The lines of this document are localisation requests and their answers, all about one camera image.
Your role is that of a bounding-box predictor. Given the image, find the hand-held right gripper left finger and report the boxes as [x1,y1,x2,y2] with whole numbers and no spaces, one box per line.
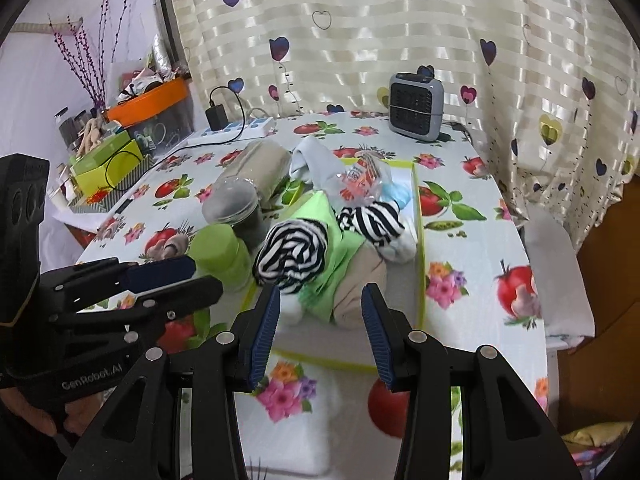
[57,284,282,480]

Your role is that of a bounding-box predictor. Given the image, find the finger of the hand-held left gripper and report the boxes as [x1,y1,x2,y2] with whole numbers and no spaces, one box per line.
[54,275,224,334]
[41,256,197,312]

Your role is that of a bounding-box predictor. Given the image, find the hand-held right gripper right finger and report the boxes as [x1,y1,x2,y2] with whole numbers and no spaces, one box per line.
[361,282,583,480]

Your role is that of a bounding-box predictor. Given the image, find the white tray with green rim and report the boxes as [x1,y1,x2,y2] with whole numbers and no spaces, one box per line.
[240,157,427,376]

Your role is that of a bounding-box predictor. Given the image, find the beige cloth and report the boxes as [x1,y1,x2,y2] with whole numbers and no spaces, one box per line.
[330,247,388,331]
[215,140,293,211]

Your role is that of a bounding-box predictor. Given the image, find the black white striped sock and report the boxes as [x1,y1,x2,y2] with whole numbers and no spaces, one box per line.
[336,201,418,262]
[251,218,332,325]

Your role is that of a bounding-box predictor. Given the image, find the green cloth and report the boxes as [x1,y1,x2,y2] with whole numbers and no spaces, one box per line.
[295,191,368,325]

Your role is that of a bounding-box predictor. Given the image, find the blue face masks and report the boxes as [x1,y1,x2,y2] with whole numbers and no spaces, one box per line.
[381,181,415,209]

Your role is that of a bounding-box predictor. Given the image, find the clear packet with orange print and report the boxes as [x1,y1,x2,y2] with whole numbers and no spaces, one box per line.
[334,156,396,207]

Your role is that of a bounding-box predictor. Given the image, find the light grey sock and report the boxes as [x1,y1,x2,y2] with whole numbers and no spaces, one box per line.
[289,136,351,198]

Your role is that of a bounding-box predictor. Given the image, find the person's left hand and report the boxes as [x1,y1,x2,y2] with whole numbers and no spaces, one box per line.
[0,386,106,438]

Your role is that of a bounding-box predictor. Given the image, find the green plastic jar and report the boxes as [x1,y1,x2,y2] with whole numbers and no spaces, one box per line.
[190,223,253,292]

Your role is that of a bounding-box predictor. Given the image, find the striped cardboard box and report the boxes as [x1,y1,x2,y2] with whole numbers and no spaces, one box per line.
[67,152,156,216]

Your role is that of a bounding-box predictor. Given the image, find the clear jar with grey lid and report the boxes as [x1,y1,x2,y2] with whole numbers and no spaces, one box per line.
[201,177,271,261]

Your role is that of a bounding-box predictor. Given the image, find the yellow-green box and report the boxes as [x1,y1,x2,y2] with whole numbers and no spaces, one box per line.
[75,140,146,196]

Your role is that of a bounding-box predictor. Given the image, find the light green flat box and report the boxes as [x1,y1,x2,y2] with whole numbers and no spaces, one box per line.
[70,132,133,171]

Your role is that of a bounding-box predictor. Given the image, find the fruit print tablecloth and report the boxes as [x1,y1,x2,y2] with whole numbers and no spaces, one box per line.
[75,110,551,480]

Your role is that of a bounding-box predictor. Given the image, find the beige wooden mannequin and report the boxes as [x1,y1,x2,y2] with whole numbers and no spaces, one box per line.
[80,117,108,153]

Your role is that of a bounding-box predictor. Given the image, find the beige cloth in plastic bag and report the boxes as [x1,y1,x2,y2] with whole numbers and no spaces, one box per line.
[215,140,293,211]

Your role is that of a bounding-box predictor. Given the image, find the black charger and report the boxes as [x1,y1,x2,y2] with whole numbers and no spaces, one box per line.
[206,102,231,131]

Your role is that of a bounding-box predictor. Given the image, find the white power strip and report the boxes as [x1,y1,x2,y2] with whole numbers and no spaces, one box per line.
[187,117,277,143]

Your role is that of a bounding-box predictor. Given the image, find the clear bin with orange lid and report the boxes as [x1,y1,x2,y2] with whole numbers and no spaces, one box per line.
[106,78,196,153]

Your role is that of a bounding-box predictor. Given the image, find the white cloth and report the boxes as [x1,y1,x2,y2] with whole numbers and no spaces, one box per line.
[522,205,596,348]

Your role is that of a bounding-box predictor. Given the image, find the purple dried branches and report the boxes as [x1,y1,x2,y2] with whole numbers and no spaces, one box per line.
[49,0,137,111]

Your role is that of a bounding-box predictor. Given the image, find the silver foil bag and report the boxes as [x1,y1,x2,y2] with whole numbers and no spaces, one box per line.
[152,35,173,73]

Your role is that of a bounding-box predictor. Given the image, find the wooden cabinet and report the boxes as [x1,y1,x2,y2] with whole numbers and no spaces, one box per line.
[547,175,640,436]

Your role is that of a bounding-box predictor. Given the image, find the grey fan heater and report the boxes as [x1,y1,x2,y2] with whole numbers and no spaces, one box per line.
[388,71,447,142]

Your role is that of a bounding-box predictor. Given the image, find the yellow patterned cloth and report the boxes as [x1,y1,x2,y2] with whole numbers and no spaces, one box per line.
[562,420,633,461]

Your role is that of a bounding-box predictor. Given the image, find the heart print curtain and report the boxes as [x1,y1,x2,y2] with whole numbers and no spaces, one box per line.
[165,0,640,251]

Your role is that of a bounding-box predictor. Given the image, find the black charger cable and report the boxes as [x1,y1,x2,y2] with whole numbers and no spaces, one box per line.
[102,85,251,193]

